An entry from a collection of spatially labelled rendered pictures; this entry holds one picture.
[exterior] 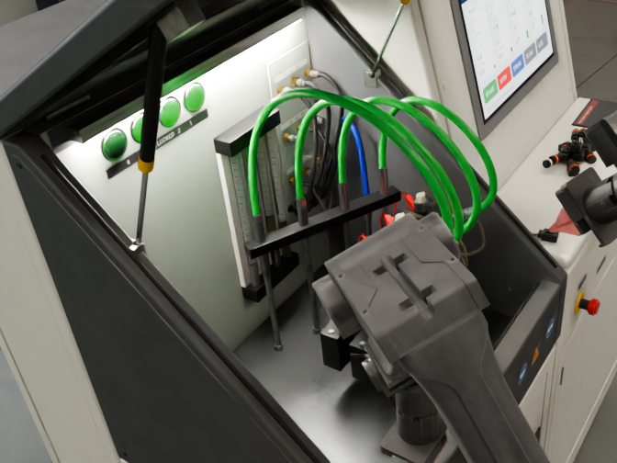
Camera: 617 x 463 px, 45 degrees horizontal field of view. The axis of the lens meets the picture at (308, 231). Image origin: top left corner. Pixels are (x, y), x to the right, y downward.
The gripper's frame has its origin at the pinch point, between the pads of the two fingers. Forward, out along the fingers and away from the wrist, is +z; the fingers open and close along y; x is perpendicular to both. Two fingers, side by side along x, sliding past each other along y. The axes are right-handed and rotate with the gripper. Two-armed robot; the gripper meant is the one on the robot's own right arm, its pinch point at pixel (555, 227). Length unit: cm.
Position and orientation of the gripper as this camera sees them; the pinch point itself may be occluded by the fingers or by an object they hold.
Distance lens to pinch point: 117.9
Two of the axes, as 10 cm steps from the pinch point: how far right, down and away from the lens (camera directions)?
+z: -3.8, 3.3, 8.6
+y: -5.3, -8.4, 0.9
